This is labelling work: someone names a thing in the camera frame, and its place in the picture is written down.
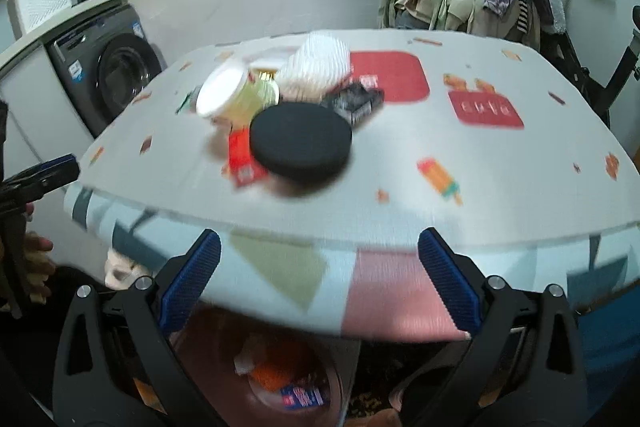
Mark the printed tablecloth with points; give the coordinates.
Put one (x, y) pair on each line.
(450, 187)

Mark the black round lid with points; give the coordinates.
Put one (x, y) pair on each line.
(300, 142)

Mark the white ribbed paper cup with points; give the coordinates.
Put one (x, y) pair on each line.
(315, 64)

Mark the blue and red packet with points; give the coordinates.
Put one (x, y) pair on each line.
(302, 398)

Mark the black exercise bike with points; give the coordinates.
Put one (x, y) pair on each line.
(615, 72)

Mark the grey washing machine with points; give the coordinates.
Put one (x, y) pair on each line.
(115, 72)

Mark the red snack packet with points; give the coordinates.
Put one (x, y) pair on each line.
(240, 157)

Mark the brown basket with cloths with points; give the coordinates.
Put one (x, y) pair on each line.
(210, 357)

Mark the orange wrapper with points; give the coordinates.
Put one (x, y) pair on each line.
(275, 367)

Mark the person's left hand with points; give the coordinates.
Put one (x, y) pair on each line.
(39, 259)

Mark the yellow paper cup white lid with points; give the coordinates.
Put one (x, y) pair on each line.
(235, 99)

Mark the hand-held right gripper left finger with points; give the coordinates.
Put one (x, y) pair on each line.
(192, 277)

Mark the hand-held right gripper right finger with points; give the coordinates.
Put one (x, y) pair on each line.
(447, 277)

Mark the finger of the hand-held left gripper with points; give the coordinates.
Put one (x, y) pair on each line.
(55, 170)

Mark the cream cloth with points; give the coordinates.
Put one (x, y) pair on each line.
(120, 267)

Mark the black snack packet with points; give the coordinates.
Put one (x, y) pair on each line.
(355, 102)

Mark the small green wrapper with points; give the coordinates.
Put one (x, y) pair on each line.
(185, 103)

